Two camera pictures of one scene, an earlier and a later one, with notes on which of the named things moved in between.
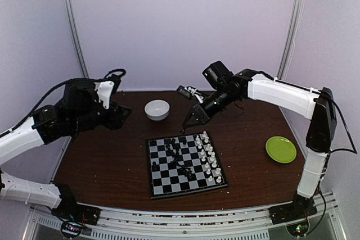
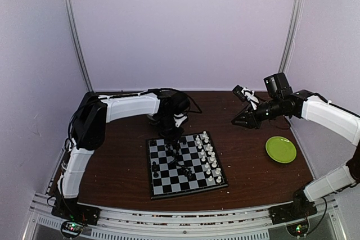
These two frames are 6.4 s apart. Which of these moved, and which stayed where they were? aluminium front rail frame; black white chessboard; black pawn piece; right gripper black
Moved: right gripper black
Stayed: aluminium front rail frame; black white chessboard; black pawn piece
